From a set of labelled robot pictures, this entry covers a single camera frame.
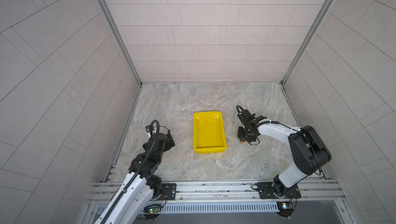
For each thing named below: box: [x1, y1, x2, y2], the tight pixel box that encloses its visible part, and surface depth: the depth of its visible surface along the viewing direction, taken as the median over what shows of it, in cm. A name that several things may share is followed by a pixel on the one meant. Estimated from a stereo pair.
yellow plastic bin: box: [193, 110, 228, 154], surface depth 91 cm
